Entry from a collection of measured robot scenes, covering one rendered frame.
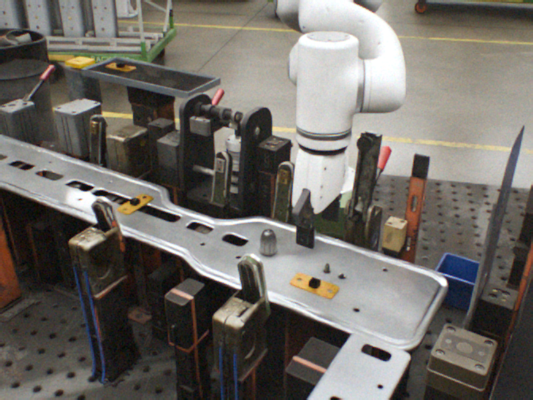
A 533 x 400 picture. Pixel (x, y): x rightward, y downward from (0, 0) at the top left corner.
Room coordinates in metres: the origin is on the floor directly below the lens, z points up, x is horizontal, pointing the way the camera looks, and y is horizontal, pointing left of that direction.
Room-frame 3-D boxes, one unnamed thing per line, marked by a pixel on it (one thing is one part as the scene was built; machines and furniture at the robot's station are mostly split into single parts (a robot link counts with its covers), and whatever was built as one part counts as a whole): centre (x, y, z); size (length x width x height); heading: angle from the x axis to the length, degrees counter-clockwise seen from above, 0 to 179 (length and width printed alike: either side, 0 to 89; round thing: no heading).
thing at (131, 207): (1.10, 0.28, 1.01); 0.08 x 0.04 x 0.01; 148
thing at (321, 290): (0.81, -0.09, 1.01); 0.08 x 0.04 x 0.01; 59
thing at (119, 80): (1.50, 0.31, 1.16); 0.37 x 0.14 x 0.02; 59
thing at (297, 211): (0.77, -0.06, 1.20); 0.08 x 0.01 x 0.06; 149
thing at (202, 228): (1.00, 0.13, 0.84); 0.12 x 0.05 x 0.29; 149
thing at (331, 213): (0.86, -0.12, 1.15); 0.03 x 0.03 x 0.07; 59
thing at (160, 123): (1.33, 0.25, 0.90); 0.05 x 0.05 x 0.40; 59
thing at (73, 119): (1.41, 0.48, 0.90); 0.13 x 0.10 x 0.41; 149
